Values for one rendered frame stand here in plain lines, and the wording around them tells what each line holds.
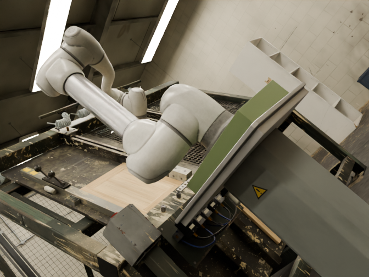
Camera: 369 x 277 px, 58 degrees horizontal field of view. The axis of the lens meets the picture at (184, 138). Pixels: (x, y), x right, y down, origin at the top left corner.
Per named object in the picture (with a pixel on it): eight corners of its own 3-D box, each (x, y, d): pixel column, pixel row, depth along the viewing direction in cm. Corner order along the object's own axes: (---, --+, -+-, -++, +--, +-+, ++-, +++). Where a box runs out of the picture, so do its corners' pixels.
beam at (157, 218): (120, 287, 133) (117, 267, 129) (99, 274, 140) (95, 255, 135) (291, 114, 298) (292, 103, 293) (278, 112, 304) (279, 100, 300)
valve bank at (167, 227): (210, 254, 134) (168, 212, 139) (195, 269, 143) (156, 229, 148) (258, 193, 171) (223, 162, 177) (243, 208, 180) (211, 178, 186)
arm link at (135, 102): (151, 111, 201) (132, 109, 206) (149, 86, 194) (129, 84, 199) (141, 117, 192) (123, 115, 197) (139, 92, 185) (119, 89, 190)
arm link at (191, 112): (228, 103, 114) (179, 67, 118) (195, 144, 112) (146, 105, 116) (225, 116, 130) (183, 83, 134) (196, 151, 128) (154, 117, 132)
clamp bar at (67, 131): (184, 187, 187) (183, 149, 176) (52, 142, 248) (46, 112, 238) (194, 178, 194) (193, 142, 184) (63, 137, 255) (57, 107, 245)
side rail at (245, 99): (275, 115, 298) (276, 103, 293) (175, 97, 355) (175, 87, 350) (278, 112, 304) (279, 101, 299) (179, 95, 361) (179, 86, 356)
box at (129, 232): (144, 255, 116) (109, 218, 120) (133, 269, 123) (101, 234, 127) (164, 234, 125) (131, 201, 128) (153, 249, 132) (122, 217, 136)
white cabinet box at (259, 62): (357, 126, 470) (247, 40, 514) (329, 153, 505) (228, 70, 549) (363, 114, 517) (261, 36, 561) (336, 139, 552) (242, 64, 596)
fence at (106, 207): (138, 229, 156) (137, 222, 154) (21, 175, 205) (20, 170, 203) (144, 223, 160) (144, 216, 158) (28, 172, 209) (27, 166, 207)
